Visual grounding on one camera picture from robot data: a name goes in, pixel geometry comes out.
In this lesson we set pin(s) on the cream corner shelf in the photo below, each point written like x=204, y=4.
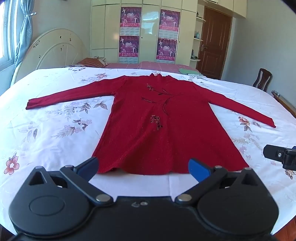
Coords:
x=198, y=40

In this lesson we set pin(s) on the teal bottle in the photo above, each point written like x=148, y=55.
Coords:
x=197, y=34

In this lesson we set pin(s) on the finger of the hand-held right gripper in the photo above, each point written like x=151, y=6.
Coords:
x=274, y=153

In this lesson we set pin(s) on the dark shelf ornament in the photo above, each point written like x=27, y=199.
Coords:
x=193, y=56

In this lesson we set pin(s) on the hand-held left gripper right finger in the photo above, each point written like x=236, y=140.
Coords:
x=198, y=167

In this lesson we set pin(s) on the red knit sweater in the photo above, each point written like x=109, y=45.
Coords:
x=148, y=120

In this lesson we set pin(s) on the orange striped pillow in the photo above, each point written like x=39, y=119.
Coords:
x=89, y=62

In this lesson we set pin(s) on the white floral bed sheet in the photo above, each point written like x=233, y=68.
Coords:
x=57, y=129

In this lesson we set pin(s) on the purple wall poster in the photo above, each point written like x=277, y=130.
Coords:
x=130, y=19
x=169, y=23
x=129, y=48
x=166, y=49

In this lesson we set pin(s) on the green folded cloth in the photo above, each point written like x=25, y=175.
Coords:
x=188, y=71

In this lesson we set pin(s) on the cream overhead cupboard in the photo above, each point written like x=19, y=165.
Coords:
x=229, y=7

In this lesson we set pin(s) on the brown wooden door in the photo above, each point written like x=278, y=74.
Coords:
x=215, y=44

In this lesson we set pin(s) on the dark wooden chair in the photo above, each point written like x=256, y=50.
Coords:
x=262, y=78

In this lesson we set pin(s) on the cream round headboard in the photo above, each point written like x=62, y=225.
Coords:
x=53, y=51

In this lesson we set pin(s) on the window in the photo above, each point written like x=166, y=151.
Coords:
x=5, y=30

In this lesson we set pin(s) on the pink bed sheet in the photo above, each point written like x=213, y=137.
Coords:
x=150, y=65

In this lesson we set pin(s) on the blue curtain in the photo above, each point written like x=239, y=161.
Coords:
x=25, y=32

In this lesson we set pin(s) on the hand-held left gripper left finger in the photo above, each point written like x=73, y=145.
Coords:
x=89, y=166

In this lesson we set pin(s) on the cream wardrobe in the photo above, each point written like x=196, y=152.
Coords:
x=148, y=30

